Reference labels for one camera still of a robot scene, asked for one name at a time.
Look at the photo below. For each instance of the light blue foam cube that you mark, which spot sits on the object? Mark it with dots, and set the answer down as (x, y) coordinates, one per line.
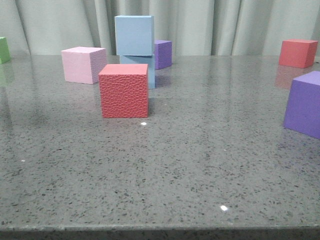
(150, 60)

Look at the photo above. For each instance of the red textured foam cube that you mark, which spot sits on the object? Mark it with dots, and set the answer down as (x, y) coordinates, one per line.
(124, 91)

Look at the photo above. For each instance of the purple foam cube back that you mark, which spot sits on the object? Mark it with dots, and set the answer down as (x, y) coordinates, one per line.
(162, 54)

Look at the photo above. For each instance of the purple foam cube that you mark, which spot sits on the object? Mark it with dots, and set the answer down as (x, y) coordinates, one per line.
(303, 106)
(162, 54)

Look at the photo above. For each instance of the pink foam cube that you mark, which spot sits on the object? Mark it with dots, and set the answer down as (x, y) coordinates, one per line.
(83, 64)

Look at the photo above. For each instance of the purple foam cube right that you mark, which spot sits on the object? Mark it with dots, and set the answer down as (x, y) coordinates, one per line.
(303, 106)

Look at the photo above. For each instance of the red foam cube right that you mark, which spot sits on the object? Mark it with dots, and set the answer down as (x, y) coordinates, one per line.
(298, 53)

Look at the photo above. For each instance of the grey curtain backdrop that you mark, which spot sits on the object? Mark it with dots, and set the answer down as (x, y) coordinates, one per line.
(195, 27)

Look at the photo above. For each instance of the green foam cube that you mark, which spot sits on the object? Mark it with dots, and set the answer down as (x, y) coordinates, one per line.
(4, 50)

